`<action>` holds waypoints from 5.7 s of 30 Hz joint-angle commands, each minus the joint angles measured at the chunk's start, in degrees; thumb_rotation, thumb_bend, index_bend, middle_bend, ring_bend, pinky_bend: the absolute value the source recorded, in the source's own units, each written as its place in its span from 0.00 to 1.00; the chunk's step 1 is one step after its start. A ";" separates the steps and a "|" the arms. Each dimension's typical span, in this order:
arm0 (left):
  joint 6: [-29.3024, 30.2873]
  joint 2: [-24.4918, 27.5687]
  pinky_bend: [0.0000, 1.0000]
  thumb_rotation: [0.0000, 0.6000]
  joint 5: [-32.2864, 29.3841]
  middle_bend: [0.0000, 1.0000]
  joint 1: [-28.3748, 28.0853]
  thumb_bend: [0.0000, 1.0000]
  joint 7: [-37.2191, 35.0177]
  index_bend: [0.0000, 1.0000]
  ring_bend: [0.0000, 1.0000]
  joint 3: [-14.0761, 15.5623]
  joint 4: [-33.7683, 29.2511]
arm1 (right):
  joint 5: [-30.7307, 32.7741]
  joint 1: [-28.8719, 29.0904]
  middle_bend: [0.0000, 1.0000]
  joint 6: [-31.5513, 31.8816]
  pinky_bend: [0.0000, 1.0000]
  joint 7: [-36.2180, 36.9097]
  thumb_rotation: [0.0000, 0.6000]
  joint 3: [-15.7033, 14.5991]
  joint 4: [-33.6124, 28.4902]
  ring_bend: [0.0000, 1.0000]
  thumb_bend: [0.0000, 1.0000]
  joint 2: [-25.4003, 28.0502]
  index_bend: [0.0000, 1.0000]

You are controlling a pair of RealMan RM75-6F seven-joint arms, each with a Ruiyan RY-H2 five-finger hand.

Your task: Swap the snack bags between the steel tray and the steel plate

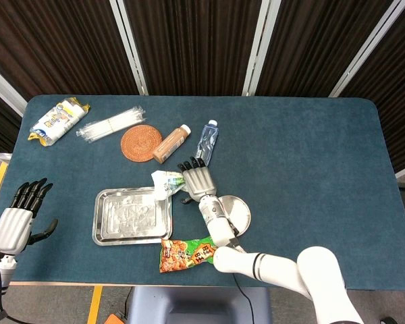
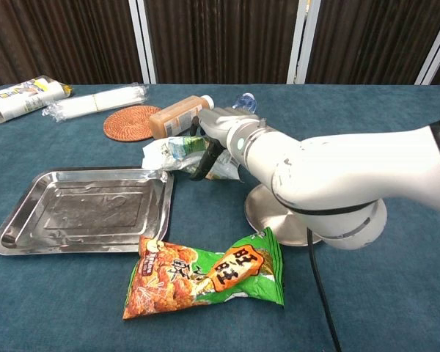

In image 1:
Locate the woven orange coaster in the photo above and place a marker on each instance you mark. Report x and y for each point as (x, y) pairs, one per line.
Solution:
(138, 143)

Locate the blue felt table mat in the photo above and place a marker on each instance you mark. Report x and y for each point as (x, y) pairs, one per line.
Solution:
(307, 152)

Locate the clear plastic straws pack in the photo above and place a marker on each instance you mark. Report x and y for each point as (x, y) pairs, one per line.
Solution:
(109, 125)

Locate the white green snack packet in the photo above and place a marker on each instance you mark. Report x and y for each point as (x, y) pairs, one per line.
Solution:
(165, 185)

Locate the orange floor object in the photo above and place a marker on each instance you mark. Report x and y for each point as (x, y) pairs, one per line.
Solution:
(116, 319)

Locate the brown drink bottle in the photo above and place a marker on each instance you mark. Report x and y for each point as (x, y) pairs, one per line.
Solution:
(170, 145)

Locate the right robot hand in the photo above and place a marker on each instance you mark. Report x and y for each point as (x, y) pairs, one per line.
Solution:
(199, 182)

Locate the green orange snack bag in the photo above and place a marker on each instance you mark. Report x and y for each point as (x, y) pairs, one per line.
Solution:
(179, 256)

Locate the round steel plate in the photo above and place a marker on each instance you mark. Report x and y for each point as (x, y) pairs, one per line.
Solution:
(238, 211)

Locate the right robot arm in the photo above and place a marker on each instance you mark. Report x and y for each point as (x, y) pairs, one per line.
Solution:
(283, 266)

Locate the white yellow blue packet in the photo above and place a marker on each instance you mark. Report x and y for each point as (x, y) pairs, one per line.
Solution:
(57, 121)

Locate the clear water bottle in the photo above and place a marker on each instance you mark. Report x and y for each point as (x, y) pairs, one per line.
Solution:
(209, 138)

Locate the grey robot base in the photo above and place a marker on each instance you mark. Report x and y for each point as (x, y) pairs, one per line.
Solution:
(189, 307)

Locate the rectangular steel tray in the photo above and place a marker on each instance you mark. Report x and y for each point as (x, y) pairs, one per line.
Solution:
(131, 216)

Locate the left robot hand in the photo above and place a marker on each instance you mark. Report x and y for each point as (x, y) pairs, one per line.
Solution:
(13, 229)

